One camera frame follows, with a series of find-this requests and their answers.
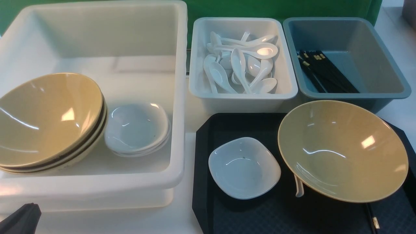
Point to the white spoon left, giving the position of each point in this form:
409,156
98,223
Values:
219,75

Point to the white spoon upper long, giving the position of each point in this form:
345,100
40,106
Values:
264,39

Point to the stacked white dish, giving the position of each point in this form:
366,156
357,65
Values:
136,127
149,151

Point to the grey-blue chopstick bin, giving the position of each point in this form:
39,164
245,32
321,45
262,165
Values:
356,50

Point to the bottom stacked yellow bowl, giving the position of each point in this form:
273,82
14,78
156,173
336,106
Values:
68,161

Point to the yellow noodle bowl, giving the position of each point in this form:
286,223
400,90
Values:
343,151

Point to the small white square dish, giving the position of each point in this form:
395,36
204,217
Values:
244,168

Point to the white spoon right middle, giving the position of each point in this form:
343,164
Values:
266,66

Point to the black serving tray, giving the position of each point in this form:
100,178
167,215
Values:
279,211

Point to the large white plastic bin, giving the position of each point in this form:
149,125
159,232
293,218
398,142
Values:
136,52

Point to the bundle black chopstick left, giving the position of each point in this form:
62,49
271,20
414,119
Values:
306,67

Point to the bundle black chopstick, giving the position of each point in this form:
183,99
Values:
306,67
334,74

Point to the bundle black chopstick right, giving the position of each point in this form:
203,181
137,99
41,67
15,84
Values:
334,74

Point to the white spoon centre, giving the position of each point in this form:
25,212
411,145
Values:
238,63

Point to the top stacked white dish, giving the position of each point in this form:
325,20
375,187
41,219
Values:
136,127

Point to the black chopstick gold band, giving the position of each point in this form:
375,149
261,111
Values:
372,219

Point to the middle stacked yellow bowl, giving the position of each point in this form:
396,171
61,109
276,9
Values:
104,105

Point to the white soup spoon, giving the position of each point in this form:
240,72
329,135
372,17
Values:
299,187

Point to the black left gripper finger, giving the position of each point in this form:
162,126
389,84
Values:
22,221

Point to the white spoon lower right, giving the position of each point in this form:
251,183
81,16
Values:
264,86

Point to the white spoon with lit bowl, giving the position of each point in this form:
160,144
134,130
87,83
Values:
260,51

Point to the lower stacked white dish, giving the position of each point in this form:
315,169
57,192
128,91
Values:
149,151

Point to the white spoon bin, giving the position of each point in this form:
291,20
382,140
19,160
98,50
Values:
213,97

